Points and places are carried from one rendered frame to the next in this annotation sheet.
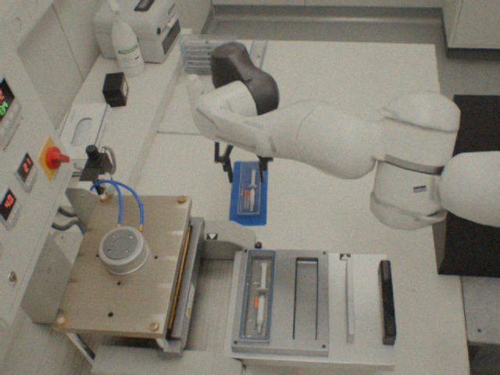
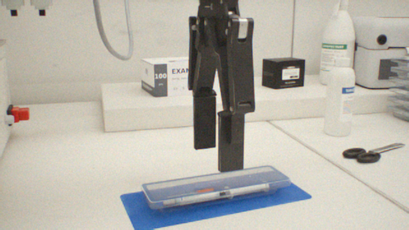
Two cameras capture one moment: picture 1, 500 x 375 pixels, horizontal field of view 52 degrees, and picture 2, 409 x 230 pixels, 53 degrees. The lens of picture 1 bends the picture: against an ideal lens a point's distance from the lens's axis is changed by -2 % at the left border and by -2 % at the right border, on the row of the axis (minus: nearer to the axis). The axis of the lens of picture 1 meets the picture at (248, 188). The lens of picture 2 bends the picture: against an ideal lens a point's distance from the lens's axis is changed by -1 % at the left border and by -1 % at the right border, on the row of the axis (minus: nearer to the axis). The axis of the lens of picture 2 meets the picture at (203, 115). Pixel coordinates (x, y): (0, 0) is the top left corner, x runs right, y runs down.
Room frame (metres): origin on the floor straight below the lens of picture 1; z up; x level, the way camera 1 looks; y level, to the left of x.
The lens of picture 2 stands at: (0.66, -0.41, 0.98)
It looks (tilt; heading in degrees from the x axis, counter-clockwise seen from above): 14 degrees down; 60
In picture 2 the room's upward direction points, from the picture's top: straight up
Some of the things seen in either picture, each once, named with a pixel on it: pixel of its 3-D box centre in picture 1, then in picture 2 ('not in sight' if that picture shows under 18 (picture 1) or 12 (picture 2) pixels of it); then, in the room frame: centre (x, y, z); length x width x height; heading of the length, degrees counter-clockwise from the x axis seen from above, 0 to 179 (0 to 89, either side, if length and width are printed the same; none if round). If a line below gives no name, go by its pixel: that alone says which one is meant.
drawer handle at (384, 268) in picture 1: (387, 300); not in sight; (0.42, -0.21, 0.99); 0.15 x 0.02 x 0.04; 169
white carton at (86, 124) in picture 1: (84, 138); (193, 73); (1.13, 0.45, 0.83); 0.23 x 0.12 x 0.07; 172
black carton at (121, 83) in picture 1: (116, 89); (283, 72); (1.34, 0.37, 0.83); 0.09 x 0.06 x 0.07; 177
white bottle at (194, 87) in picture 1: (196, 95); (339, 96); (1.27, 0.12, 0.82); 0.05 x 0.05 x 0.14
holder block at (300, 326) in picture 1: (282, 298); not in sight; (0.46, -0.03, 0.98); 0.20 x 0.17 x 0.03; 169
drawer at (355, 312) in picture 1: (308, 302); not in sight; (0.45, -0.08, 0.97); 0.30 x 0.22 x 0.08; 79
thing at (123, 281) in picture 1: (116, 254); not in sight; (0.53, 0.25, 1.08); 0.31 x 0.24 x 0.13; 169
